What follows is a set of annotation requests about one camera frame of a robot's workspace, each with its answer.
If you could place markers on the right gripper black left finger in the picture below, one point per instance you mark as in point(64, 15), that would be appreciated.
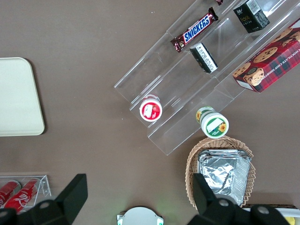
point(68, 201)

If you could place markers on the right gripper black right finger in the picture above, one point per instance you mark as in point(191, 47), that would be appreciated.
point(206, 204)

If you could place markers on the light wicker basket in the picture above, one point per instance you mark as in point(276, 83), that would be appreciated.
point(192, 164)

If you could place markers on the cream plastic tray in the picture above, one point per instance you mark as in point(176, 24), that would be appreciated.
point(18, 98)

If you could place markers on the clear acrylic bottle rack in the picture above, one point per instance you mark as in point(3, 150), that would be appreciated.
point(45, 187)

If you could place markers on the stacked aluminium foil trays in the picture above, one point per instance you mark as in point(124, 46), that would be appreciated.
point(220, 171)

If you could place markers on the red cola bottle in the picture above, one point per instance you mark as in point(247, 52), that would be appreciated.
point(8, 188)
point(23, 194)

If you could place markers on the green lid yogurt cup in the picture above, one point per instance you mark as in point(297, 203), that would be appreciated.
point(214, 125)

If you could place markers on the yellow snack packet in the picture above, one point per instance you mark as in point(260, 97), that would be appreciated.
point(293, 221)

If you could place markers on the red lid yogurt cup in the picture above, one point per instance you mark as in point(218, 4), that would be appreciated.
point(151, 110)

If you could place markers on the clear acrylic stepped display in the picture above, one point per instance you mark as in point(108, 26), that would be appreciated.
point(164, 77)

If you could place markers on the small black carton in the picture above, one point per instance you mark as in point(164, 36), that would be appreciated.
point(250, 16)
point(204, 58)

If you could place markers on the red tartan cookie box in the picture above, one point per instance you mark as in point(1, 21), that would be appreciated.
point(269, 63)

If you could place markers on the Snickers chocolate bar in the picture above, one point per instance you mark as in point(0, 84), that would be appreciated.
point(219, 2)
point(195, 30)

